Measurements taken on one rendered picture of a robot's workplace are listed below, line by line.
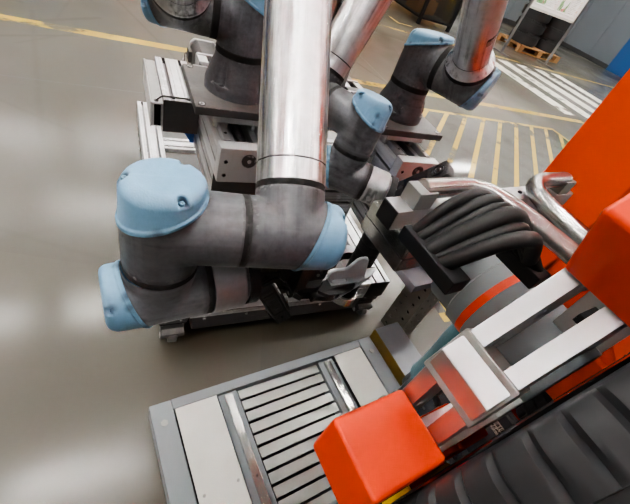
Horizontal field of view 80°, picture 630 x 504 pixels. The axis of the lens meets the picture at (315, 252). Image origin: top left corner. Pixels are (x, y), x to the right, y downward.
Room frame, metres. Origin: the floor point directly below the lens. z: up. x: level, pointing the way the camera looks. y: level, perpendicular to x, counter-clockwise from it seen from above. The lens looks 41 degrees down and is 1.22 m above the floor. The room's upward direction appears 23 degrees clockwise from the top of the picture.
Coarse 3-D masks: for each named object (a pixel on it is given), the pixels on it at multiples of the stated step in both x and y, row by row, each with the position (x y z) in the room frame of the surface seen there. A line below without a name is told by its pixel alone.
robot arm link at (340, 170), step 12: (336, 156) 0.65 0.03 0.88; (336, 168) 0.65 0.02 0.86; (348, 168) 0.65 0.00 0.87; (360, 168) 0.66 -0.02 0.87; (372, 168) 0.68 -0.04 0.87; (336, 180) 0.64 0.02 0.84; (348, 180) 0.65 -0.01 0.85; (360, 180) 0.65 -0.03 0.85; (348, 192) 0.65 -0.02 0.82; (360, 192) 0.65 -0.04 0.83
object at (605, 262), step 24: (600, 216) 0.26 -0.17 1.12; (624, 216) 0.25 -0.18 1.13; (600, 240) 0.26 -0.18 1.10; (624, 240) 0.25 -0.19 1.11; (576, 264) 0.28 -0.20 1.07; (600, 264) 0.26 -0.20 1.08; (624, 264) 0.25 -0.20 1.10; (600, 288) 0.26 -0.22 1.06; (624, 288) 0.25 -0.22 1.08; (624, 312) 0.25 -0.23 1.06
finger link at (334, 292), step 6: (324, 282) 0.37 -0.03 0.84; (324, 288) 0.36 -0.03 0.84; (330, 288) 0.37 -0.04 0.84; (336, 288) 0.37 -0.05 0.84; (342, 288) 0.38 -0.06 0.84; (348, 288) 0.39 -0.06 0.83; (312, 294) 0.35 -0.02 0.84; (318, 294) 0.35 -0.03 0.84; (324, 294) 0.35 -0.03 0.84; (330, 294) 0.36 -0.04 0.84; (336, 294) 0.36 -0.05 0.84; (342, 294) 0.37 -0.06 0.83; (312, 300) 0.34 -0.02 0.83; (318, 300) 0.35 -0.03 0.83; (324, 300) 0.35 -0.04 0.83; (330, 300) 0.36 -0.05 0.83
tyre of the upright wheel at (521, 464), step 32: (608, 384) 0.18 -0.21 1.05; (544, 416) 0.18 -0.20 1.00; (576, 416) 0.16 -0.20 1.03; (608, 416) 0.16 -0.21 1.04; (512, 448) 0.15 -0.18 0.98; (544, 448) 0.15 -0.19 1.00; (576, 448) 0.15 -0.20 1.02; (608, 448) 0.15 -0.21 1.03; (448, 480) 0.14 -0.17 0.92; (480, 480) 0.14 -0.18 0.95; (512, 480) 0.13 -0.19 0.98; (544, 480) 0.13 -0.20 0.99; (576, 480) 0.13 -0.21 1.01; (608, 480) 0.13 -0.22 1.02
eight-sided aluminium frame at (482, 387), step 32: (544, 288) 0.28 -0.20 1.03; (576, 288) 0.28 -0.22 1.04; (512, 320) 0.25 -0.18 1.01; (608, 320) 0.25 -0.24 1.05; (448, 352) 0.23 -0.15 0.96; (480, 352) 0.23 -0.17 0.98; (544, 352) 0.23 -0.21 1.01; (576, 352) 0.23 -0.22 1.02; (416, 384) 0.23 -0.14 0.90; (448, 384) 0.21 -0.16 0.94; (480, 384) 0.21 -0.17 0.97; (512, 384) 0.21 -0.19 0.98; (448, 416) 0.20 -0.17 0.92; (480, 416) 0.19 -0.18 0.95
